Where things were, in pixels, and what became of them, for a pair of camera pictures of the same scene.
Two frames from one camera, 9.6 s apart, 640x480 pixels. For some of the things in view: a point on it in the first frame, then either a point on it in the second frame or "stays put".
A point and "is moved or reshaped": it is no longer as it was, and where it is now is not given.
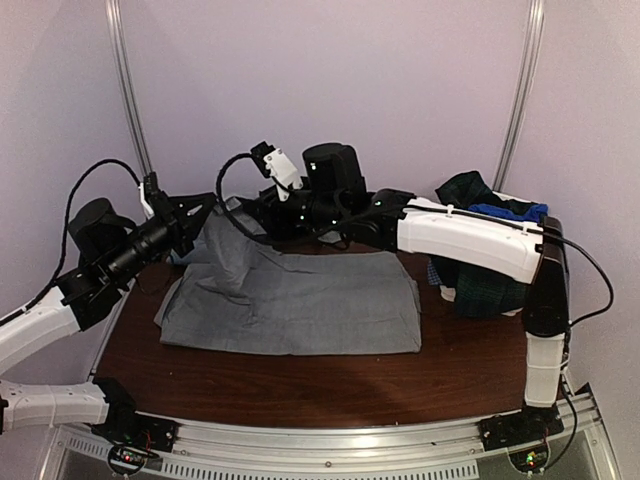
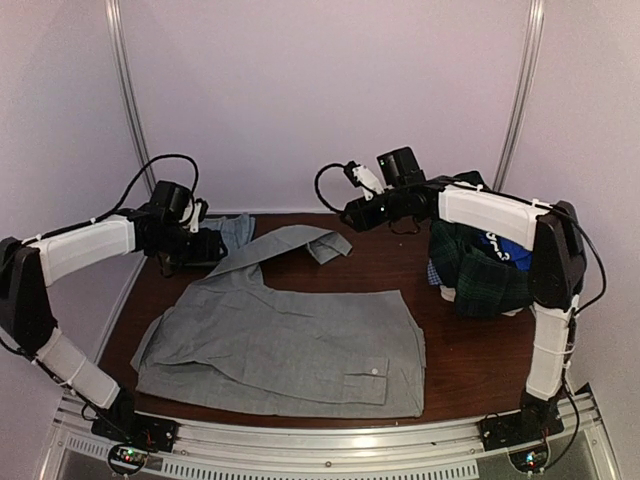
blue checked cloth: [432, 275] stays put
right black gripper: [271, 218] -> [360, 217]
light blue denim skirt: [187, 259] is moved or reshaped
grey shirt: [239, 295] is moved or reshaped
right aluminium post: [533, 41] stays put
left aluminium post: [124, 81] stays put
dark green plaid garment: [480, 289] stays put
